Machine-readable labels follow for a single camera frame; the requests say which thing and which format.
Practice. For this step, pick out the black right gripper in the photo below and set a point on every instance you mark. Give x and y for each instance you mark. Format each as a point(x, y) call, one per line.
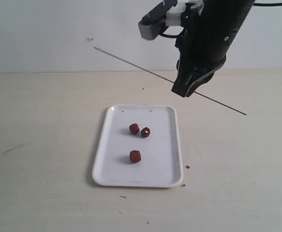
point(203, 43)

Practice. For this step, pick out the thin metal skewer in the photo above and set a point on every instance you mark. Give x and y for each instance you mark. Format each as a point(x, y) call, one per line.
point(161, 77)

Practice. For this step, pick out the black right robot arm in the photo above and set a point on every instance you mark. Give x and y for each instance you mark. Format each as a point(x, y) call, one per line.
point(238, 8)

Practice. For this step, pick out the white rectangular plastic tray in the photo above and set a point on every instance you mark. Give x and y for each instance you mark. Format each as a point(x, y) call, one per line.
point(161, 163)

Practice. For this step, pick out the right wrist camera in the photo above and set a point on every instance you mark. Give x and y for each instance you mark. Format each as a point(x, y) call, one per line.
point(168, 13)

